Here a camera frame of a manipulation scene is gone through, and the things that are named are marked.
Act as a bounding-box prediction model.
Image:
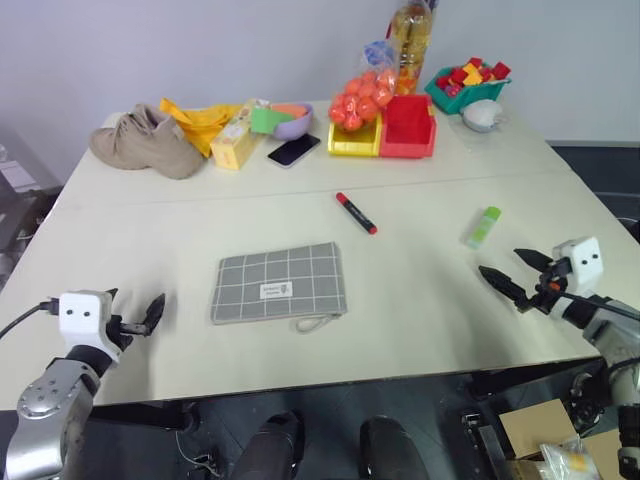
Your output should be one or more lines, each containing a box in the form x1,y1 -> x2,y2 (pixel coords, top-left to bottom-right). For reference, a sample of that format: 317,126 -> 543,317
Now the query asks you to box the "purple bowl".
264,101 -> 316,142

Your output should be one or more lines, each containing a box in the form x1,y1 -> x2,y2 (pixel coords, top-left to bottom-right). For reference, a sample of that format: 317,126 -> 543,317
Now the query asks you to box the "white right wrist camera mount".
551,236 -> 602,302

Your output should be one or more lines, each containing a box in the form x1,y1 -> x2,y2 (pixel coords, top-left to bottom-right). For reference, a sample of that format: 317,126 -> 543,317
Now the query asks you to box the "red plastic bin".
378,93 -> 438,160

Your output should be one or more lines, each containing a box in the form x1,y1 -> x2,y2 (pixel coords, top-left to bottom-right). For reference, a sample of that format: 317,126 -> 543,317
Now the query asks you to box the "red black marker pen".
335,191 -> 379,236

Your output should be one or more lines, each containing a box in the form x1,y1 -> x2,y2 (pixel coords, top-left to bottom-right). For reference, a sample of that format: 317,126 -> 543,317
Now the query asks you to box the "clear plastic bag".
538,433 -> 600,480

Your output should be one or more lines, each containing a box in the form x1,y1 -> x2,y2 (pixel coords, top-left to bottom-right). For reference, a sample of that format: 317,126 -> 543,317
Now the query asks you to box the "yellow cloth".
158,97 -> 244,159

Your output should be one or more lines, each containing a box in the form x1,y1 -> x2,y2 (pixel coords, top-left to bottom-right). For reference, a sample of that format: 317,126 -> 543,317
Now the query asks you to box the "green glue stick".
465,205 -> 503,251

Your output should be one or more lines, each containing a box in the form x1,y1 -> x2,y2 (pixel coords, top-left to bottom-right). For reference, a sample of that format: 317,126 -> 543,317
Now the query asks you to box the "beige suede shoe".
88,103 -> 205,180

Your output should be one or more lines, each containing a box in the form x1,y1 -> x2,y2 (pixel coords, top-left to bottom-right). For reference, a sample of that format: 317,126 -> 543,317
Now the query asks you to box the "dark metal shelf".
0,127 -> 64,294

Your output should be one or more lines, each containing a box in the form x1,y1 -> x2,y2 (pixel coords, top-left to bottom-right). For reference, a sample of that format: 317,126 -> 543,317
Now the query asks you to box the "bag of orange balls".
327,39 -> 401,133

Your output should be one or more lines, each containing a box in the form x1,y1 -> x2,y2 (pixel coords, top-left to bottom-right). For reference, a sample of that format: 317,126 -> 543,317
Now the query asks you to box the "dark rounded shape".
232,408 -> 307,480

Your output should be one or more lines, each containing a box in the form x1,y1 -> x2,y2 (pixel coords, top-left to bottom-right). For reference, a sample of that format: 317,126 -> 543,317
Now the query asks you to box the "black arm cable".
0,298 -> 61,342
562,291 -> 640,324

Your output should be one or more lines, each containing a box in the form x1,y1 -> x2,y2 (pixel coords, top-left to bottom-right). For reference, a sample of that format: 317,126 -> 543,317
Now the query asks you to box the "brown cardboard box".
497,397 -> 626,480

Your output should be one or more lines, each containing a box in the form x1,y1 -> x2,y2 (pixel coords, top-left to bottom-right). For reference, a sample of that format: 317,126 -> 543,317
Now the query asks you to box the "black smartphone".
266,133 -> 322,170

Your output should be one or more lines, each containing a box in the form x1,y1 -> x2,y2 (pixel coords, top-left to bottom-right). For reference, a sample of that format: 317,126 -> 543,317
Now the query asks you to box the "yellow oil bottle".
388,0 -> 435,97

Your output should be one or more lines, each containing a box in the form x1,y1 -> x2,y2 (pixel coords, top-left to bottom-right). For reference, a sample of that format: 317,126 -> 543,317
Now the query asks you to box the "green plastic bin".
423,65 -> 514,116

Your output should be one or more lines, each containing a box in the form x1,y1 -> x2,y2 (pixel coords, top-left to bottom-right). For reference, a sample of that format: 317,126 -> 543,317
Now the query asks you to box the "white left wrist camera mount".
57,289 -> 123,362

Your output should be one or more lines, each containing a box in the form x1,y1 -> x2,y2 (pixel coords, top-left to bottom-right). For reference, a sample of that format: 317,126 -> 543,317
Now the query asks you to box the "yellow printed carton box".
209,97 -> 273,173

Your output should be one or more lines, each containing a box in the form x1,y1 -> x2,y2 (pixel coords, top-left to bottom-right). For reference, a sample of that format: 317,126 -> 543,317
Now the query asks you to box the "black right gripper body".
516,256 -> 573,315

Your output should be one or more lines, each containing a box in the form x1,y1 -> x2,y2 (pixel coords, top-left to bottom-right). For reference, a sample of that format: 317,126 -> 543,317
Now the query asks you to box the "grey checked pouch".
209,241 -> 349,334

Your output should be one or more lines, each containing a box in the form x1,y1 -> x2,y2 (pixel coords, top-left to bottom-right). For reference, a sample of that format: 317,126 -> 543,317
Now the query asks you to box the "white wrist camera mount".
57,289 -> 123,362
551,236 -> 602,302

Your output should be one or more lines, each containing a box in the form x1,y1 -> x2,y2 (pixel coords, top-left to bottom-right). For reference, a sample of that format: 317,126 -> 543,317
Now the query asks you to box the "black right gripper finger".
478,265 -> 530,311
513,247 -> 553,274

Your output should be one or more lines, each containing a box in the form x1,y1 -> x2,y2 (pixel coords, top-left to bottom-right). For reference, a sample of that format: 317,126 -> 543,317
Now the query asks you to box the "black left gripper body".
106,314 -> 147,352

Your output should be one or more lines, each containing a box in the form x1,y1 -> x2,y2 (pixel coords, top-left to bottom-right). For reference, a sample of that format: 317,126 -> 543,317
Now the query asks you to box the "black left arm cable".
0,298 -> 61,342

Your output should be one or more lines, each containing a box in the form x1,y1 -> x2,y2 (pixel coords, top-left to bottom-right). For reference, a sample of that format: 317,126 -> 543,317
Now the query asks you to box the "yellow plastic bin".
327,112 -> 385,158

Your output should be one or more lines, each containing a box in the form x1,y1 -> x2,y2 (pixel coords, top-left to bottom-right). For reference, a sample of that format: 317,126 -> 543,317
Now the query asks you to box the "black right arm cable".
562,291 -> 640,324

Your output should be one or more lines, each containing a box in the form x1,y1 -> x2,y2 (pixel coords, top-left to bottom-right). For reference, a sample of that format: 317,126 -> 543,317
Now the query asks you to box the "green card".
249,107 -> 295,136

